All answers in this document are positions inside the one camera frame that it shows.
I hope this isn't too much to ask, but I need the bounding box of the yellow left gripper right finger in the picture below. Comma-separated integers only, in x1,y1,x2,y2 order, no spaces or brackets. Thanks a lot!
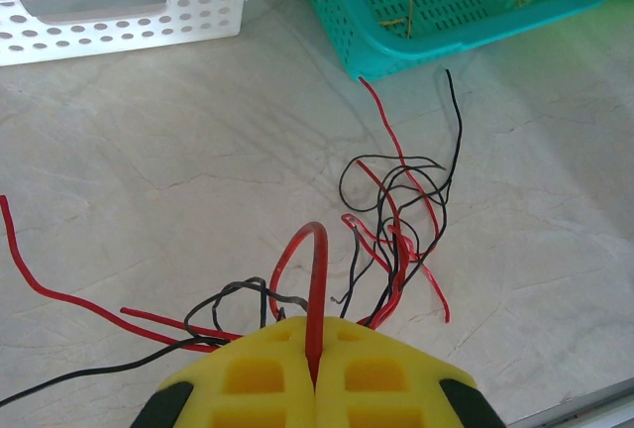
315,317,507,428

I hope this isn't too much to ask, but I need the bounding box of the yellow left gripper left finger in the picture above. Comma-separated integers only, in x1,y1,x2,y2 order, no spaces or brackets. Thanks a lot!
129,316,318,428

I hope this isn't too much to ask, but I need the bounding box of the thick red cable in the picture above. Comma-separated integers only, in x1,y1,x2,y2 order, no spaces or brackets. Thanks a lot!
269,221,331,384

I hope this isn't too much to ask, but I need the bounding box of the long red cable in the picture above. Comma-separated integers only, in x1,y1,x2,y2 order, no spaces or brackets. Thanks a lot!
120,306,244,341
0,194,222,354

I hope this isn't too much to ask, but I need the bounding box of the thin red cable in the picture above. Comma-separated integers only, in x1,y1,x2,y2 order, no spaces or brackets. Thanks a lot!
358,75,453,324
341,159,422,328

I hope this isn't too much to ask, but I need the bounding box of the teal plastic basket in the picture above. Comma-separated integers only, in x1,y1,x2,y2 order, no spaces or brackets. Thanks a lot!
284,0,634,81

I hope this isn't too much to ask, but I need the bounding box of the white plastic basket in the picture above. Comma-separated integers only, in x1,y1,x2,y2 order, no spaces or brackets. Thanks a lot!
0,0,259,68

